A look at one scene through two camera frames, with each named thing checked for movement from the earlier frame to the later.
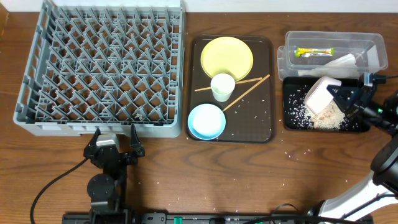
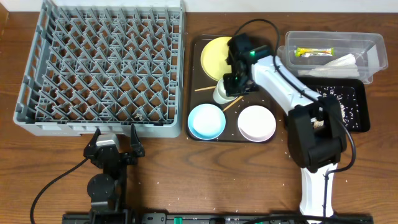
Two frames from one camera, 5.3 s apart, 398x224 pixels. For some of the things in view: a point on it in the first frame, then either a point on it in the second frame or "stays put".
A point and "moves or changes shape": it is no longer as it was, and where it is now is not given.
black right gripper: x=356 y=100 -> x=231 y=90
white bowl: x=318 y=96 -> x=257 y=123
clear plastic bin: x=331 y=55 stays put
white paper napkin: x=344 y=67 stays put
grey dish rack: x=105 y=65 stays put
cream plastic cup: x=222 y=85 moves or changes shape
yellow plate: x=227 y=55 stays put
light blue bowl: x=206 y=121 stays put
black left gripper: x=113 y=154 stays put
